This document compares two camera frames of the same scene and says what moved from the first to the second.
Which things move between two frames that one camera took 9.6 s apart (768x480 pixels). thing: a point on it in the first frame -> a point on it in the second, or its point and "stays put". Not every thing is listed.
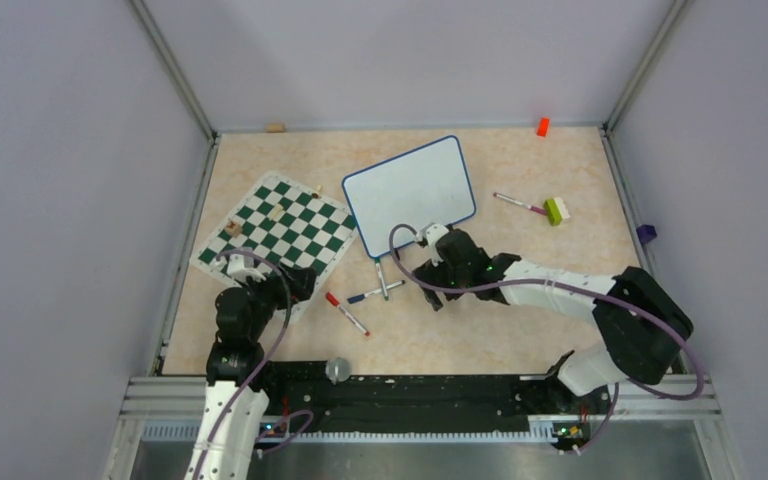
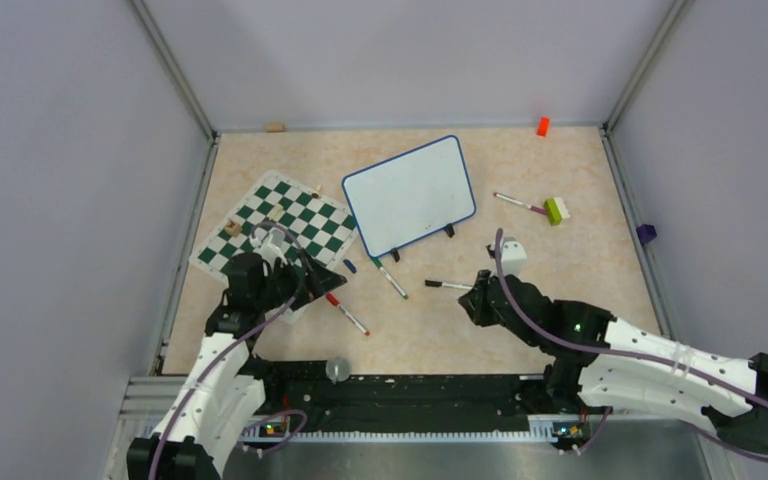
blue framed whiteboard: (427, 185) stays put
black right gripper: (432, 271) -> (476, 300)
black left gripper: (302, 280) stays put
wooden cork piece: (275, 127) stays put
